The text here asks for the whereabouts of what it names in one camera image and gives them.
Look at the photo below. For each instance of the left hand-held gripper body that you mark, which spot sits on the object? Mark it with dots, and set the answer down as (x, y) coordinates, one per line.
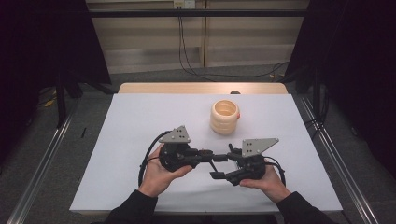
(176, 155)

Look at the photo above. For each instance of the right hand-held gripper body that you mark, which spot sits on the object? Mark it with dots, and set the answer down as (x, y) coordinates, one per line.
(252, 168)

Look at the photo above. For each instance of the cream ribbed cup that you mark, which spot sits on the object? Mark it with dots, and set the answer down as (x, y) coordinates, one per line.
(224, 121)

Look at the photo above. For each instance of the person's right hand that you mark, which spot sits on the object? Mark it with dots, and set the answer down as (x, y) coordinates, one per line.
(271, 183)

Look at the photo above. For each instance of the person's left hand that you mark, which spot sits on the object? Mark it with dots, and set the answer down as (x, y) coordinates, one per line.
(155, 177)

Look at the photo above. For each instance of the white table mat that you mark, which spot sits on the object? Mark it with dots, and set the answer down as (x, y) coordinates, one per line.
(140, 118)

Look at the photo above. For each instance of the wooden table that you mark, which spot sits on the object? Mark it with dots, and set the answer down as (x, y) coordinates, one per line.
(186, 88)

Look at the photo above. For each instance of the yellow floor tape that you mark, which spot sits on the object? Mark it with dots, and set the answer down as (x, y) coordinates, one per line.
(49, 102)

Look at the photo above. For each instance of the black curtain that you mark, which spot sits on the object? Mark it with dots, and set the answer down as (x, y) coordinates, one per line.
(46, 46)
(358, 62)

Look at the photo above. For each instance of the aluminium floor rail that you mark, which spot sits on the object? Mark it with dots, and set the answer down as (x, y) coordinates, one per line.
(342, 168)
(40, 168)

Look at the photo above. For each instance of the black stand post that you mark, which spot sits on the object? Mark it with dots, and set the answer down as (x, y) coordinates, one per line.
(61, 99)
(316, 93)

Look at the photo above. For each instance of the black horizontal frame bar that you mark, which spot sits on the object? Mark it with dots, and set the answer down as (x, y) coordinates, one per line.
(186, 13)

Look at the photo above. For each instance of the white wall outlet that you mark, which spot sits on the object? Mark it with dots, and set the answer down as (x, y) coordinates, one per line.
(183, 3)

